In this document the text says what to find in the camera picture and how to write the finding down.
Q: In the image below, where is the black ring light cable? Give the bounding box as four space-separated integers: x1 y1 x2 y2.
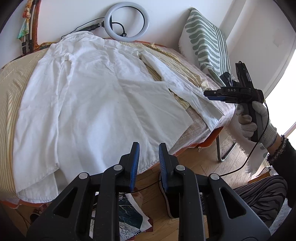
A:
61 17 129 40

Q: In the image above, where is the grey folded tripod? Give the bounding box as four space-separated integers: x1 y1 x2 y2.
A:
18 0 39 55

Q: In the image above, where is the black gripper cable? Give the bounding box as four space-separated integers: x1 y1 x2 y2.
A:
129 102 271 194

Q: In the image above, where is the dark clothes pile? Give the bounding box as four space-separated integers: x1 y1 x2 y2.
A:
220 72 239 87

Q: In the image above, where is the colourful orange scarf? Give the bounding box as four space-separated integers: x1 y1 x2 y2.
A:
18 0 53 55

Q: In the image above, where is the metal chair frame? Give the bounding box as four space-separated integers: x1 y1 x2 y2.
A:
216 134 236 162

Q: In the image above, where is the right gloved hand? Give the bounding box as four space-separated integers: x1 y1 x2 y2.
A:
236 101 278 149

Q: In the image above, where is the right forearm dark sleeve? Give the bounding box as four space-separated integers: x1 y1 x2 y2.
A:
267 136 295 208

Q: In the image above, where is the tree print paper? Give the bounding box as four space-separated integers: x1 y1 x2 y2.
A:
90 192 154 241

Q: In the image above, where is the white long-sleeved shirt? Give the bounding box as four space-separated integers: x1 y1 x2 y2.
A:
13 33 224 203

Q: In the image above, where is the green white patterned pillow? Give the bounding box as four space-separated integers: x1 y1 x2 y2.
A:
179 8 231 87

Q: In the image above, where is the white ring light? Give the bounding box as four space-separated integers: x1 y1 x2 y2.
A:
104 2 150 42

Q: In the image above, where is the striped trousers leg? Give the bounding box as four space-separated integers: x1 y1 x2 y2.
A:
201 176 289 229

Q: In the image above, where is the yellow striped garment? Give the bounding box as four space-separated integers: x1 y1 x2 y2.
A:
1 42 209 208

